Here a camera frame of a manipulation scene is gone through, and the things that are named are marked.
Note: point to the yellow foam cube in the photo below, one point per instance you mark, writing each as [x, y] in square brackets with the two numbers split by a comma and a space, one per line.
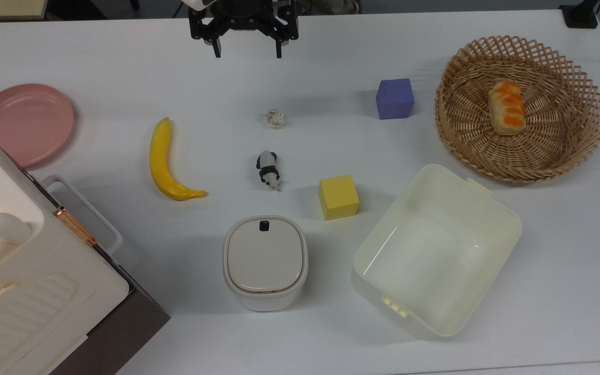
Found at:
[338, 197]

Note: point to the black table clamp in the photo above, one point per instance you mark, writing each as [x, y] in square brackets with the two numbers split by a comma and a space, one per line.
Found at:
[580, 14]

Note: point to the dark brown wooden drawer box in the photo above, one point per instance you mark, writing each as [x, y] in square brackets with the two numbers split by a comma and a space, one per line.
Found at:
[123, 328]

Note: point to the purple foam cube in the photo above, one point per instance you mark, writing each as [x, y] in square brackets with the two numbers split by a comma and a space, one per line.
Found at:
[395, 99]

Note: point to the yellow toy banana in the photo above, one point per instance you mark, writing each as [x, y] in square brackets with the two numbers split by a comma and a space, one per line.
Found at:
[162, 166]

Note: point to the small panda figurine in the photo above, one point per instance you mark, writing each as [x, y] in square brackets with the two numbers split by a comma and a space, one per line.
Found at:
[268, 170]

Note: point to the toy bread with orange stripes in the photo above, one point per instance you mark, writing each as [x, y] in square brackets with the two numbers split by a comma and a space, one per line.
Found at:
[507, 107]

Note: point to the crumpled paper ball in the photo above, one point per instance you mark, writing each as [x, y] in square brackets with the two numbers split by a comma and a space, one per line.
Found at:
[275, 119]

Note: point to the woven wicker basket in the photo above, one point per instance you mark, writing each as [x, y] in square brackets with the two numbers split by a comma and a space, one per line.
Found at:
[555, 146]

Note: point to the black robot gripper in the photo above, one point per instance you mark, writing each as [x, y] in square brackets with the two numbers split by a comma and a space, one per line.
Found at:
[242, 18]

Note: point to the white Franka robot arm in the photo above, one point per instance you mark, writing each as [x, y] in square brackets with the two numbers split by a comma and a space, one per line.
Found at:
[200, 3]

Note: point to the light wooden board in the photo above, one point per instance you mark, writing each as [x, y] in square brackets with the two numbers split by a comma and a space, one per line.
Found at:
[3, 8]

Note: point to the pink plastic plate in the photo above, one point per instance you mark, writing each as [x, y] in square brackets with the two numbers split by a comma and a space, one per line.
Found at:
[24, 122]

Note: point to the cream open plastic bin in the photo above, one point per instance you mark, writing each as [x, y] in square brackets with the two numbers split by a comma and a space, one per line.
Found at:
[435, 250]

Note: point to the cream trash can with lid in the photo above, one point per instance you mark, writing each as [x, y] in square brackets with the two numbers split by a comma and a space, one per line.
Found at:
[264, 260]

